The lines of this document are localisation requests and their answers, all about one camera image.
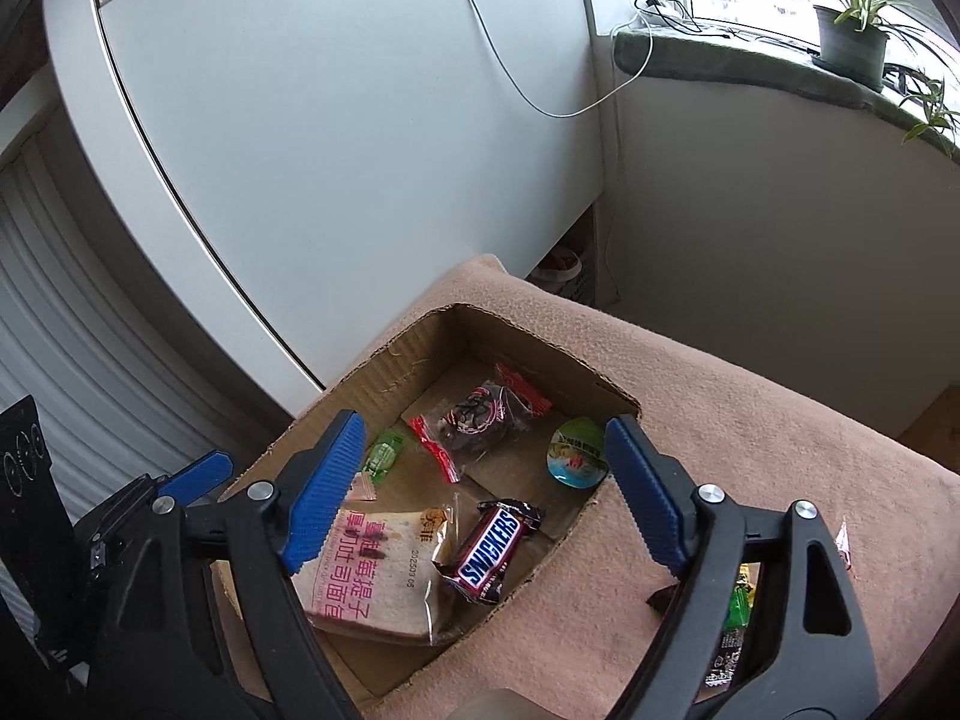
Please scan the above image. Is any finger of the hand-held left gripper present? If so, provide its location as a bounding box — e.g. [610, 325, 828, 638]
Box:
[156, 450, 236, 509]

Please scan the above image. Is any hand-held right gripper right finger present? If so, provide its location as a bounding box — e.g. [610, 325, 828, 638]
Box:
[604, 414, 878, 720]

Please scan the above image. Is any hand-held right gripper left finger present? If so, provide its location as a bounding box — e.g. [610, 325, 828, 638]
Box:
[94, 410, 366, 720]

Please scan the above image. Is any green lidded jelly cup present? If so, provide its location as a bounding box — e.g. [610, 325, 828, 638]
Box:
[545, 416, 609, 491]

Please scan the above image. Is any clear packet of sliced bread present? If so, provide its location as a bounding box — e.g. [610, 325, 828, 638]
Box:
[291, 506, 460, 648]

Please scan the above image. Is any brown chocolate bar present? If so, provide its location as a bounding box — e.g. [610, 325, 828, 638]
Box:
[439, 498, 545, 605]

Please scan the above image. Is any brown cardboard box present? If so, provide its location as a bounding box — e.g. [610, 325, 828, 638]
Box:
[214, 302, 643, 717]

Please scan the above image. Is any clear red dried plum packet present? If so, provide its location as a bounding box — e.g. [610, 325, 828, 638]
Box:
[409, 361, 553, 485]

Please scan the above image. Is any dark purple snack packet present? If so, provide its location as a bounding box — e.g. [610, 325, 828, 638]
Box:
[647, 586, 746, 689]

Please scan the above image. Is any white ribbed shutter door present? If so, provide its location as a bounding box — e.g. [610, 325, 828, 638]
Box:
[0, 116, 301, 530]

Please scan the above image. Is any red and white shoe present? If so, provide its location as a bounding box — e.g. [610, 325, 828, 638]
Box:
[529, 244, 598, 305]

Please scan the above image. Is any white cabinet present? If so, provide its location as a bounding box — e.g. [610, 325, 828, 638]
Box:
[41, 0, 605, 418]

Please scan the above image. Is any white power strip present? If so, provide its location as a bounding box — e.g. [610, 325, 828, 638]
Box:
[637, 4, 704, 36]

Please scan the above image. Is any potted spider plant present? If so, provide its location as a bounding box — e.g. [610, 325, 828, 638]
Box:
[793, 0, 960, 163]

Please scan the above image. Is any white cable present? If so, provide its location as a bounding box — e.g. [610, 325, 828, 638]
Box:
[448, 0, 655, 120]

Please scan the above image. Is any black cable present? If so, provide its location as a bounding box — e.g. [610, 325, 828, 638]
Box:
[634, 0, 822, 55]

